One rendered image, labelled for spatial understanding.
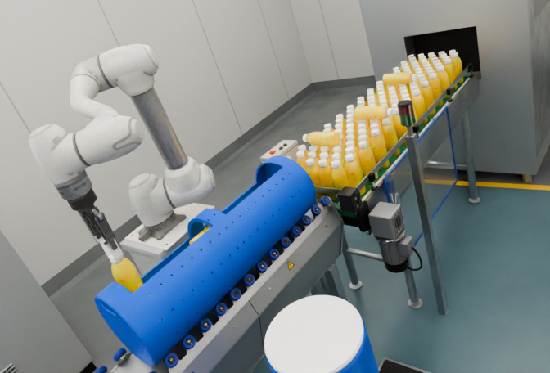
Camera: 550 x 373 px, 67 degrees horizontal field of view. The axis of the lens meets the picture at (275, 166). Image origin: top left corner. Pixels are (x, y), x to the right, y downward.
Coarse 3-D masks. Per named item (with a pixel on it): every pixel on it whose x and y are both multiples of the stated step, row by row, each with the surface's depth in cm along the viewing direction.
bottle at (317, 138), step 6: (312, 132) 207; (318, 132) 204; (324, 132) 202; (330, 132) 200; (336, 132) 198; (306, 138) 209; (312, 138) 204; (318, 138) 202; (324, 138) 199; (330, 138) 197; (336, 138) 199; (312, 144) 207; (318, 144) 204; (324, 144) 201; (330, 144) 198; (336, 144) 198
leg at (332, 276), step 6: (330, 270) 194; (336, 270) 197; (330, 276) 196; (336, 276) 197; (330, 282) 199; (336, 282) 198; (330, 288) 201; (336, 288) 198; (342, 288) 202; (336, 294) 201; (342, 294) 202
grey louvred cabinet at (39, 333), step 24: (0, 240) 225; (0, 264) 226; (24, 264) 235; (0, 288) 226; (24, 288) 235; (0, 312) 226; (24, 312) 236; (48, 312) 246; (0, 336) 227; (24, 336) 236; (48, 336) 246; (72, 336) 257; (0, 360) 227; (24, 360) 236; (48, 360) 247; (72, 360) 258
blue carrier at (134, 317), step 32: (288, 160) 171; (256, 192) 157; (288, 192) 162; (192, 224) 155; (224, 224) 145; (256, 224) 150; (288, 224) 162; (192, 256) 134; (224, 256) 139; (256, 256) 150; (160, 288) 125; (192, 288) 130; (224, 288) 140; (128, 320) 118; (192, 320) 131; (160, 352) 123
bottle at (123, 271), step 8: (112, 264) 131; (120, 264) 130; (128, 264) 131; (112, 272) 130; (120, 272) 129; (128, 272) 131; (136, 272) 134; (120, 280) 130; (128, 280) 131; (136, 280) 133; (128, 288) 132; (136, 288) 133
